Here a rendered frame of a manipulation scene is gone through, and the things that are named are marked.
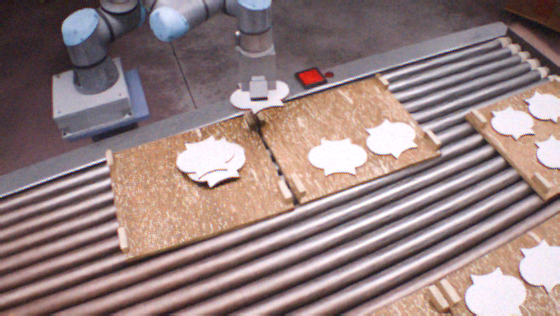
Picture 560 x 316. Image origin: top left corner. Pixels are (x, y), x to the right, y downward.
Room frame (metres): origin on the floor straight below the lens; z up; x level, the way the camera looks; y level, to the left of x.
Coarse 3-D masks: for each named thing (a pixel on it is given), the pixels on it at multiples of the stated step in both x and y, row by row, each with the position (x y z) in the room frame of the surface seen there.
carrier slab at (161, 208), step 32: (224, 128) 0.95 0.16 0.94; (128, 160) 0.84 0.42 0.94; (160, 160) 0.84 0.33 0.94; (256, 160) 0.83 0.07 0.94; (128, 192) 0.73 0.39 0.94; (160, 192) 0.73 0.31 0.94; (192, 192) 0.73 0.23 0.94; (224, 192) 0.73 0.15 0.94; (256, 192) 0.72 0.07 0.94; (128, 224) 0.64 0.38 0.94; (160, 224) 0.63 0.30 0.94; (192, 224) 0.63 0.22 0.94; (224, 224) 0.63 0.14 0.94; (128, 256) 0.55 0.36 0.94
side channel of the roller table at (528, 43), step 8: (512, 32) 1.42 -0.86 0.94; (520, 32) 1.41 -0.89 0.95; (512, 40) 1.41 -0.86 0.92; (520, 40) 1.38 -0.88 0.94; (528, 40) 1.36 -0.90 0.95; (536, 40) 1.36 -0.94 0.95; (528, 48) 1.33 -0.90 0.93; (536, 48) 1.31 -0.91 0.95; (544, 48) 1.31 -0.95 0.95; (536, 56) 1.29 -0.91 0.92; (544, 56) 1.26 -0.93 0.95; (552, 56) 1.26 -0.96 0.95; (544, 64) 1.25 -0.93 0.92; (552, 64) 1.23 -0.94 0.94; (552, 72) 1.21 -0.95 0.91
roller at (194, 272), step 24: (432, 168) 0.79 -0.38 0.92; (456, 168) 0.79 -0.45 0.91; (384, 192) 0.72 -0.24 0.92; (408, 192) 0.73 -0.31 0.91; (336, 216) 0.66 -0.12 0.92; (264, 240) 0.59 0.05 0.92; (288, 240) 0.60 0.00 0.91; (192, 264) 0.54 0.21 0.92; (216, 264) 0.54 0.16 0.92; (240, 264) 0.55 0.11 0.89; (144, 288) 0.48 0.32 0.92; (168, 288) 0.48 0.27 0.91; (72, 312) 0.41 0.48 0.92; (96, 312) 0.42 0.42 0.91
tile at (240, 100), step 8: (240, 88) 0.95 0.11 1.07; (280, 88) 0.94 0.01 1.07; (232, 96) 0.92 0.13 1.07; (240, 96) 0.92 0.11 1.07; (248, 96) 0.92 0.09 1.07; (272, 96) 0.91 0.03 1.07; (280, 96) 0.91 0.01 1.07; (232, 104) 0.89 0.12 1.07; (240, 104) 0.89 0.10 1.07; (248, 104) 0.89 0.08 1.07; (256, 104) 0.88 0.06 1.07; (264, 104) 0.88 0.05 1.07; (272, 104) 0.88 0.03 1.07; (280, 104) 0.88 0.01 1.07; (256, 112) 0.86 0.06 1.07
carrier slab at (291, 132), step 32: (320, 96) 1.07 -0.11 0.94; (352, 96) 1.07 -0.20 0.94; (384, 96) 1.06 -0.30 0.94; (288, 128) 0.94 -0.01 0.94; (320, 128) 0.94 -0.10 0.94; (352, 128) 0.93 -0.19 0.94; (416, 128) 0.92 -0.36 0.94; (288, 160) 0.82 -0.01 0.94; (384, 160) 0.81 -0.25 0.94; (416, 160) 0.81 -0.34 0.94; (320, 192) 0.71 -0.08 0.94
